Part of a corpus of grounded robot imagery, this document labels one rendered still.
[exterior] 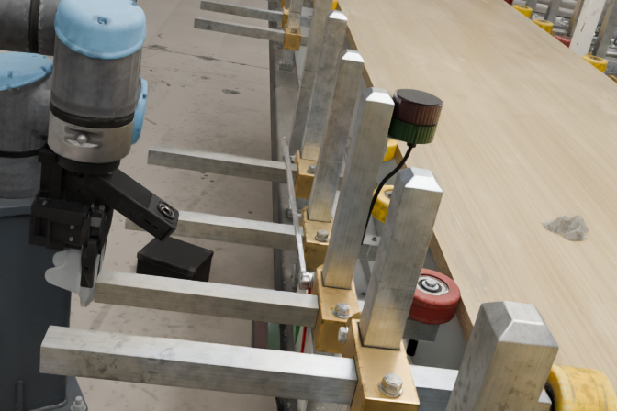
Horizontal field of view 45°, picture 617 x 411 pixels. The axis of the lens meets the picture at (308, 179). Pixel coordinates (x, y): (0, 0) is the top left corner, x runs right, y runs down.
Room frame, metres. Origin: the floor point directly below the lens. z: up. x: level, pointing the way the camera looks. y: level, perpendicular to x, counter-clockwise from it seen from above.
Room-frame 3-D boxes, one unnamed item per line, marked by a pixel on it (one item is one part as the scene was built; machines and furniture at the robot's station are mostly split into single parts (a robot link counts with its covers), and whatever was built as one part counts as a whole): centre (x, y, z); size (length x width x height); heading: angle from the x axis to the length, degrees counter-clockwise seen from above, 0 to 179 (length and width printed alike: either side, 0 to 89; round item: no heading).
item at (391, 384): (0.53, -0.11, 0.98); 0.02 x 0.02 x 0.01
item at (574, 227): (1.09, -0.42, 0.91); 0.09 x 0.07 x 0.02; 132
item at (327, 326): (0.83, -0.07, 0.85); 0.14 x 0.06 x 0.05; 8
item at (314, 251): (1.07, -0.03, 0.81); 0.14 x 0.06 x 0.05; 8
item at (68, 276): (0.75, 0.26, 0.86); 0.06 x 0.03 x 0.09; 97
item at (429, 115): (0.85, -0.11, 1.13); 0.06 x 0.06 x 0.02
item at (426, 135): (0.85, -0.11, 1.10); 0.06 x 0.06 x 0.02
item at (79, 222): (0.76, 0.26, 0.97); 0.09 x 0.08 x 0.12; 97
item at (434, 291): (0.82, -0.18, 0.85); 0.08 x 0.08 x 0.11
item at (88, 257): (0.74, 0.24, 0.91); 0.05 x 0.02 x 0.09; 7
